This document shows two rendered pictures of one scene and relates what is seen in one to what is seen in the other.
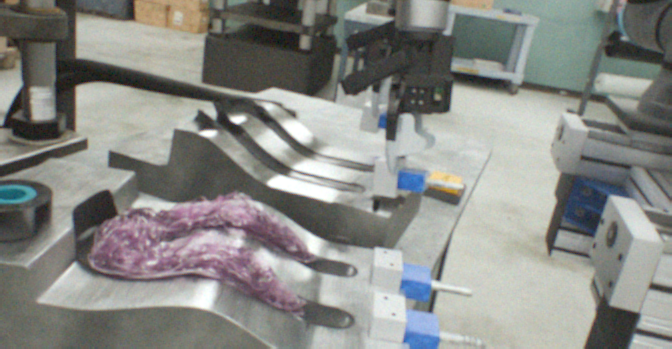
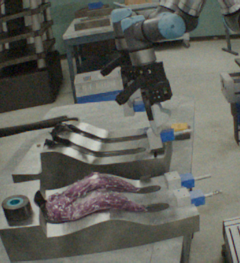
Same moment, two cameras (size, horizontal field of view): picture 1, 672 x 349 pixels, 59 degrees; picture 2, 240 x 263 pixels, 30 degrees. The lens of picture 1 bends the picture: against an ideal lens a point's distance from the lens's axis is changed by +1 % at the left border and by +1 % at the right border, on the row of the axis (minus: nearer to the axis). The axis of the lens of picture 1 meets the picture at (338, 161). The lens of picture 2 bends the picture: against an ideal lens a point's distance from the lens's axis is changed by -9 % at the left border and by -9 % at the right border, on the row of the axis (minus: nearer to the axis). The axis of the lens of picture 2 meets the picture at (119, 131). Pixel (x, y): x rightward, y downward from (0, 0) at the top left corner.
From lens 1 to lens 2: 0.51 m
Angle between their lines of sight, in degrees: 5
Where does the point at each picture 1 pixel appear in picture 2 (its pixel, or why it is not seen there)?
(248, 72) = (11, 97)
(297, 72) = (42, 84)
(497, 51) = not seen: hidden behind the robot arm
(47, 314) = (52, 240)
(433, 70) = (158, 80)
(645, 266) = not seen: outside the picture
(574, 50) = (210, 12)
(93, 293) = (63, 229)
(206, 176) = (63, 171)
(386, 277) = (174, 183)
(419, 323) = (195, 194)
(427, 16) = (147, 57)
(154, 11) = not seen: outside the picture
